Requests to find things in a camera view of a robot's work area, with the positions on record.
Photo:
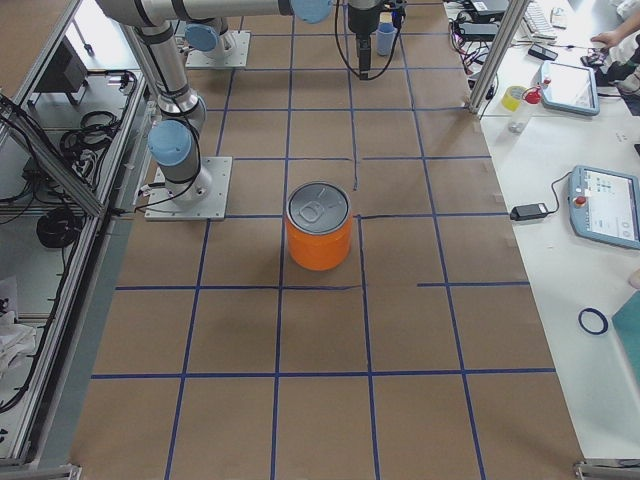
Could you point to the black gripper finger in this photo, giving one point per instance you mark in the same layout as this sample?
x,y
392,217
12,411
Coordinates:
x,y
364,64

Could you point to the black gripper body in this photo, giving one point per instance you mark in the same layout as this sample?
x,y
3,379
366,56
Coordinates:
x,y
361,19

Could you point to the light blue paper cup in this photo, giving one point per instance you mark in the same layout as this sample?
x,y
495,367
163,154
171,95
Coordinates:
x,y
385,35

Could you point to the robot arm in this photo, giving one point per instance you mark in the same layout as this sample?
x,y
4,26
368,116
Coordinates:
x,y
150,23

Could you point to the person's hand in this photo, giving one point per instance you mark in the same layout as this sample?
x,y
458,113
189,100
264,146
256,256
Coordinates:
x,y
607,39

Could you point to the yellow tape roll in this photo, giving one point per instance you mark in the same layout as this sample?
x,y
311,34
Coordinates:
x,y
512,97

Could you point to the orange can with grey lid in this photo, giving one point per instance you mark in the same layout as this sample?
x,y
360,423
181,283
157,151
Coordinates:
x,y
318,225

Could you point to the teach pendant far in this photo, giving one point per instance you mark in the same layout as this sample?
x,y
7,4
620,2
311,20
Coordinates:
x,y
569,88

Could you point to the teach pendant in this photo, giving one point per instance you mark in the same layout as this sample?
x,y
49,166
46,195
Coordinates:
x,y
569,88
604,206

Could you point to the black power adapter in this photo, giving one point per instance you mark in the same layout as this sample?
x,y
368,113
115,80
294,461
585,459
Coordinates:
x,y
528,212

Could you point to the teach pendant near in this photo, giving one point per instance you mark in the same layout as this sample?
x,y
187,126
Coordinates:
x,y
604,206

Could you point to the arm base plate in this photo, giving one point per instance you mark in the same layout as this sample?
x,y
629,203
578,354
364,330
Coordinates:
x,y
210,51
205,199

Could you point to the aluminium frame post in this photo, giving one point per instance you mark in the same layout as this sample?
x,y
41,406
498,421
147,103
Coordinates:
x,y
508,27

